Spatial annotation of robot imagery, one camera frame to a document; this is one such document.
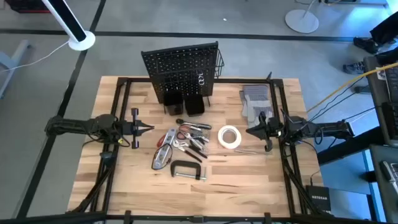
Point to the red utility knife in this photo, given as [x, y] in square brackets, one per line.
[161, 140]

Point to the white tape roll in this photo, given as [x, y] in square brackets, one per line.
[220, 137]

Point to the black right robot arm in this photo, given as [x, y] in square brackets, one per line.
[326, 127]

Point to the silver handheld phone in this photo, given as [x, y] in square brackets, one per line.
[387, 171]

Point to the black Netgear router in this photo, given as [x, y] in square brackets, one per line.
[318, 199]

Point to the silver extension bar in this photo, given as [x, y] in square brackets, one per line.
[248, 152]

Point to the black desk beam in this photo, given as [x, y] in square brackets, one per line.
[348, 146]

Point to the black crate red trim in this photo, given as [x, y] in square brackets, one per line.
[28, 6]

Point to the silver pegboard hook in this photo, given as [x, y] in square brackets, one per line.
[200, 74]

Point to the black metal pegboard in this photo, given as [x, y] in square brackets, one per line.
[174, 62]

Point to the silver pliers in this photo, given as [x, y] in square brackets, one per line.
[199, 137]

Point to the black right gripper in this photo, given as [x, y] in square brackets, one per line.
[275, 127]

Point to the person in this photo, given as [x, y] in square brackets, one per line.
[367, 45]

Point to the grey desk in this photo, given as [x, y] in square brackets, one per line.
[382, 202]

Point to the grey desk leg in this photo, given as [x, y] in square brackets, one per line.
[21, 49]

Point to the white floor lamp base left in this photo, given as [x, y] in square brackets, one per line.
[66, 21]

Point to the black laptop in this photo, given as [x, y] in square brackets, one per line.
[393, 84]

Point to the black plastic bin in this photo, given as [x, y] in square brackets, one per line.
[173, 104]
[194, 107]

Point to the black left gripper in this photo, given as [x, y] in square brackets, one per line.
[134, 127]

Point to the grey striped work glove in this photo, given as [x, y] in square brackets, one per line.
[256, 99]

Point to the black bag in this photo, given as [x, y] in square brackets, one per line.
[385, 57]

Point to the white round stand base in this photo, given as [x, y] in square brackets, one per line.
[301, 21]

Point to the blue desk leg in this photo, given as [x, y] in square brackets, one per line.
[373, 193]

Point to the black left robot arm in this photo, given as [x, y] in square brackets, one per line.
[77, 126]

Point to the black desk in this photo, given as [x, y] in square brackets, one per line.
[377, 109]

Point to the black C-clamp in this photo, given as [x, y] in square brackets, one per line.
[174, 165]

